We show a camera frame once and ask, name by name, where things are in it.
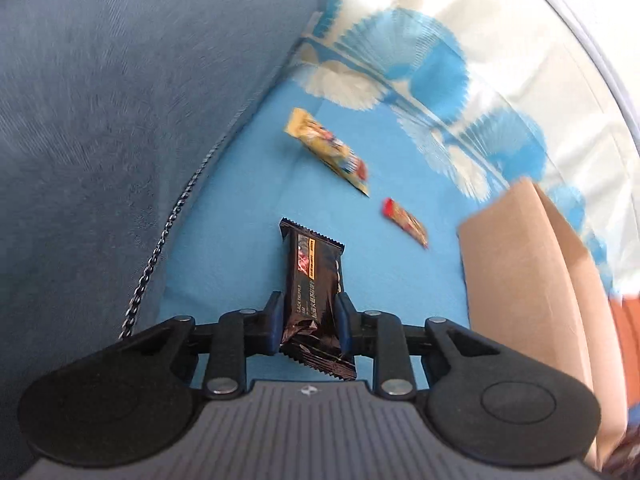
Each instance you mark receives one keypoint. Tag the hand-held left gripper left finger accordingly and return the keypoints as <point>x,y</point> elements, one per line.
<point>276,325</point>

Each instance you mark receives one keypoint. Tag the yellow snack packet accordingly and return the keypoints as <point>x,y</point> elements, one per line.
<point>325,147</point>

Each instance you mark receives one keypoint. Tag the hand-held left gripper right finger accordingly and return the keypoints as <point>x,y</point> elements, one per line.
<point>344,325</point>

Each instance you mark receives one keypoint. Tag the small red snack packet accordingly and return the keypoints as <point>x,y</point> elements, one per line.
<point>405,220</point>

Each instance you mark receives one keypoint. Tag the blue white printed sheet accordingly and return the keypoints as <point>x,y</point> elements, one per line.
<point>250,210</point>

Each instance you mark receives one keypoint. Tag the brown cardboard box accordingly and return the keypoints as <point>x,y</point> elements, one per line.
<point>515,285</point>

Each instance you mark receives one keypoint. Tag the black snack bar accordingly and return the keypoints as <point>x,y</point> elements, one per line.
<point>310,285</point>

